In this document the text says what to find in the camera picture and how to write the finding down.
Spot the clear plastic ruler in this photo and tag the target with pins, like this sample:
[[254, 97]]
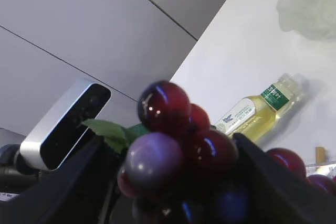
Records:
[[326, 169]]

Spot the yellow tea bottle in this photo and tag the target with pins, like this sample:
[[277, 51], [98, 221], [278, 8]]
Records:
[[256, 116]]

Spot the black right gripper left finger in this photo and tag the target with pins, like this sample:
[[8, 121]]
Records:
[[74, 193]]

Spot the purple grape bunch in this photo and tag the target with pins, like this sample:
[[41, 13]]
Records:
[[178, 168]]

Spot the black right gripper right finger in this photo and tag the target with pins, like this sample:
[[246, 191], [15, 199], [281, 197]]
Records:
[[276, 194]]

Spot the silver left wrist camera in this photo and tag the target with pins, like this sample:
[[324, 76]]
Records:
[[56, 135]]

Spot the green wavy plastic plate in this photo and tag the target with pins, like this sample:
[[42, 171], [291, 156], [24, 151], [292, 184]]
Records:
[[314, 19]]

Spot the gold glitter pen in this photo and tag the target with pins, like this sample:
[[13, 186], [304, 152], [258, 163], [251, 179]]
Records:
[[320, 155]]

